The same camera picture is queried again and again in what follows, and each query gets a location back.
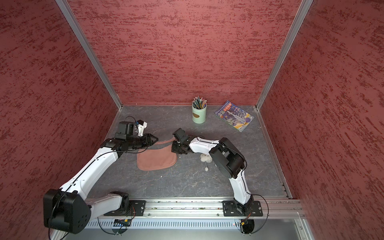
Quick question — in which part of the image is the corner aluminium post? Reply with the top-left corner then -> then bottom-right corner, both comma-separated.
55,0 -> 124,111
256,0 -> 313,112

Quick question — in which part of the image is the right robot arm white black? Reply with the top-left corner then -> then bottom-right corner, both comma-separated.
172,128 -> 254,214

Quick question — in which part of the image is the pink suede shoulder bag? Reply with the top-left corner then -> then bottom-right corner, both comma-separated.
137,138 -> 178,171

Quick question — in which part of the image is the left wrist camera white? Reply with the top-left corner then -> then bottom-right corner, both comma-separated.
136,120 -> 148,137

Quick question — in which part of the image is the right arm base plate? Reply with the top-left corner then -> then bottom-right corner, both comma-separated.
222,200 -> 263,217

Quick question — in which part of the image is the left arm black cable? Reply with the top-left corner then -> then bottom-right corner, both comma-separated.
47,115 -> 149,240

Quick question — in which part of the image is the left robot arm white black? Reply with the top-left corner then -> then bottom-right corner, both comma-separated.
43,120 -> 159,234

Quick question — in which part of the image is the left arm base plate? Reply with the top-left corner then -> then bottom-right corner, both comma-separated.
104,200 -> 147,217

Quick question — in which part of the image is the mint green pencil cup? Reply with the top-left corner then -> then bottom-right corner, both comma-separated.
192,104 -> 207,124

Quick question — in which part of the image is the aluminium front rail frame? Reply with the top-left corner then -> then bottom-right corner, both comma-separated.
53,197 -> 314,240

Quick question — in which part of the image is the right corner aluminium post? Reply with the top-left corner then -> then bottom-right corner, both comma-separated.
256,0 -> 313,112

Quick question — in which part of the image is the white cloud plush charm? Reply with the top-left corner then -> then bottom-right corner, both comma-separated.
200,154 -> 213,172

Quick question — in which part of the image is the colourful comic book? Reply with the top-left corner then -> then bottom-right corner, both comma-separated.
215,100 -> 254,132

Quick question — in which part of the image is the bundle of coloured pencils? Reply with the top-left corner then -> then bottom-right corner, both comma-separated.
192,96 -> 207,110

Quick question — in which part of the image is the left corner aluminium post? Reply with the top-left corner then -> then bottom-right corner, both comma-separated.
55,0 -> 124,111

